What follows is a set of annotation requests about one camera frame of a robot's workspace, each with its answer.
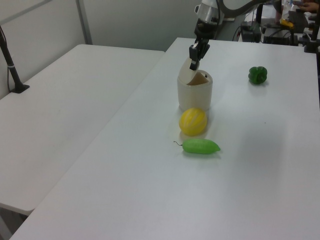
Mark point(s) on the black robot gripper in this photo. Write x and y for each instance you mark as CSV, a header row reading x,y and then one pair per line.
x,y
205,31

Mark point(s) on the beige cylindrical garbage bin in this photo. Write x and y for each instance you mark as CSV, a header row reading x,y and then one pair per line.
x,y
195,96

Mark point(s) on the dark green toy bell pepper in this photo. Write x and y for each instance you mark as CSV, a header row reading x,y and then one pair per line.
x,y
258,75

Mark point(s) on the black pole with base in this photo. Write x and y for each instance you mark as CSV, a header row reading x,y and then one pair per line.
x,y
11,71

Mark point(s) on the person's hand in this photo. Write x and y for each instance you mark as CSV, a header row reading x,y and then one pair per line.
x,y
310,6

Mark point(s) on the light green toy cucumber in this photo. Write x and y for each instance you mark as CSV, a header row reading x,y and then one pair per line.
x,y
200,146

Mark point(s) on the yellow object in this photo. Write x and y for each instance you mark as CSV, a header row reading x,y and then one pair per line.
x,y
287,23

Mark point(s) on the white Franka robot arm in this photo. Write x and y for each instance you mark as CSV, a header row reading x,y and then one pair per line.
x,y
207,11

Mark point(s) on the black electronics unit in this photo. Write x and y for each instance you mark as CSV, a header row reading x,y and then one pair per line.
x,y
280,36

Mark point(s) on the yellow striped toy melon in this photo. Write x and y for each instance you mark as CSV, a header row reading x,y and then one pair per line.
x,y
193,121

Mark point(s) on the black box device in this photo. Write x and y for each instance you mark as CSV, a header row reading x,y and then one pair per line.
x,y
247,32

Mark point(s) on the grey partition post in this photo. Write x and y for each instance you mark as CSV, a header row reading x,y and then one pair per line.
x,y
84,22

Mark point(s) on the black camera stand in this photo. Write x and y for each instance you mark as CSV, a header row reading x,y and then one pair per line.
x,y
312,40

